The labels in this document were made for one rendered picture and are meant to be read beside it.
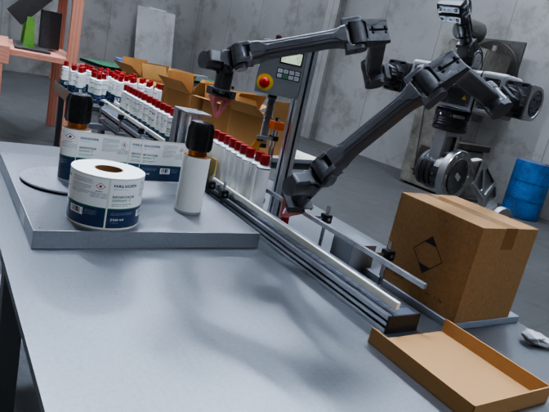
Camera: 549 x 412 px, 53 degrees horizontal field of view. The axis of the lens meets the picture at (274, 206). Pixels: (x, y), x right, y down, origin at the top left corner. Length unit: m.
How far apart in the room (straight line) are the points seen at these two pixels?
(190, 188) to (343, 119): 9.52
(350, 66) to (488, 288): 9.85
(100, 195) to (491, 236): 1.02
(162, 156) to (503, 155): 7.84
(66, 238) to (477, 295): 1.09
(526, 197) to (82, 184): 7.41
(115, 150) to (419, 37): 8.89
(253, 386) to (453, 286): 0.68
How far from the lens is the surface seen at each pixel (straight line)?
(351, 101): 11.10
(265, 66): 2.04
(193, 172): 1.75
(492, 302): 1.64
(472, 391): 1.29
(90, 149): 1.88
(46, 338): 1.13
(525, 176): 8.41
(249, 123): 3.77
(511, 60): 8.95
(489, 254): 1.53
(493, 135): 9.46
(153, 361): 1.08
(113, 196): 1.52
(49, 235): 1.51
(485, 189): 2.47
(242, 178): 2.02
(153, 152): 1.92
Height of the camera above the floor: 1.41
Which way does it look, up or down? 15 degrees down
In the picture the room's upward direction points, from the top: 12 degrees clockwise
